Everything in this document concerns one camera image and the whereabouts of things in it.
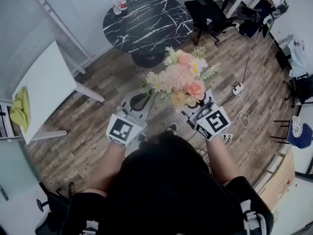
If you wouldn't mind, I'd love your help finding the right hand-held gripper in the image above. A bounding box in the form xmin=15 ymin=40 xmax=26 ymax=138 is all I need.
xmin=181 ymin=89 xmax=232 ymax=141

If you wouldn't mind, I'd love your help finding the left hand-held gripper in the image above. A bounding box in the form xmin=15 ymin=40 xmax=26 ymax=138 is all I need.
xmin=105 ymin=89 xmax=157 ymax=148

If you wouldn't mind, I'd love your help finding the pink and white flowers bouquet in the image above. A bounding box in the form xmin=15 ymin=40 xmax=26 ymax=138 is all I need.
xmin=138 ymin=47 xmax=222 ymax=112

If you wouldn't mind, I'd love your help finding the person's right forearm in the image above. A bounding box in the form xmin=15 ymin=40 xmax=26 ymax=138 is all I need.
xmin=204 ymin=137 xmax=242 ymax=187

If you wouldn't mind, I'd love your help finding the person's left forearm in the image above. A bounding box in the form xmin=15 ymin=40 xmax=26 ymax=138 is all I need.
xmin=84 ymin=141 xmax=128 ymax=198

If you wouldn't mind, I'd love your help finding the white power strip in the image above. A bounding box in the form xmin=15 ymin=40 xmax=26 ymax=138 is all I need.
xmin=232 ymin=82 xmax=245 ymax=95

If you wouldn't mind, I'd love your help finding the black marble round table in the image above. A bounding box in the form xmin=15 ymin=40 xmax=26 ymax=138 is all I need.
xmin=102 ymin=0 xmax=194 ymax=68

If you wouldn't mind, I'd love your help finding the person's black shirt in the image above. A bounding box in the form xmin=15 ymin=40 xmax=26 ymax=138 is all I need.
xmin=61 ymin=131 xmax=274 ymax=235

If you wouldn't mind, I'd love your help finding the clear white-capped water bottle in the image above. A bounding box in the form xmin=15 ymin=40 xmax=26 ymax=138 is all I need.
xmin=112 ymin=0 xmax=122 ymax=16

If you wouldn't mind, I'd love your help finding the black swivel chair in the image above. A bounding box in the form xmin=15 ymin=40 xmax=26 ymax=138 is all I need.
xmin=283 ymin=73 xmax=313 ymax=108

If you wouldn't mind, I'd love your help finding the blue chair with black legs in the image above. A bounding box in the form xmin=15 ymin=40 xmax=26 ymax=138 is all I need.
xmin=270 ymin=115 xmax=313 ymax=149

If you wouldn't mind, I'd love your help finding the wooden cabinet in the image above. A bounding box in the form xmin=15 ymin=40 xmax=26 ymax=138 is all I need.
xmin=254 ymin=145 xmax=296 ymax=210

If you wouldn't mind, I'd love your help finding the white plastic bag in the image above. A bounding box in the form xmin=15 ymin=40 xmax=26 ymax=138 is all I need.
xmin=280 ymin=34 xmax=309 ymax=71

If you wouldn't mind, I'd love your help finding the green cloth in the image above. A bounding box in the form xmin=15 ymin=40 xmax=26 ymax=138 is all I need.
xmin=9 ymin=86 xmax=32 ymax=134

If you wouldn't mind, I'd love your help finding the grey laptop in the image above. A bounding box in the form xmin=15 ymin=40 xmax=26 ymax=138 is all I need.
xmin=0 ymin=103 xmax=15 ymax=139

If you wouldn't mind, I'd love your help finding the black chair with armrests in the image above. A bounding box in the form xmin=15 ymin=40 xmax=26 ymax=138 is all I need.
xmin=35 ymin=182 xmax=75 ymax=235

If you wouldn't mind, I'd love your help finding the black cable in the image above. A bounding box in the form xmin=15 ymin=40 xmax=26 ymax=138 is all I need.
xmin=221 ymin=25 xmax=264 ymax=105

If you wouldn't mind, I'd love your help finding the white cable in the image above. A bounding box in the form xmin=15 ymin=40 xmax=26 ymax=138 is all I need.
xmin=227 ymin=37 xmax=277 ymax=146

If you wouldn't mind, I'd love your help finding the grey backpack strap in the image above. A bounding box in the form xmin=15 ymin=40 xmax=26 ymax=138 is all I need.
xmin=240 ymin=199 xmax=268 ymax=235

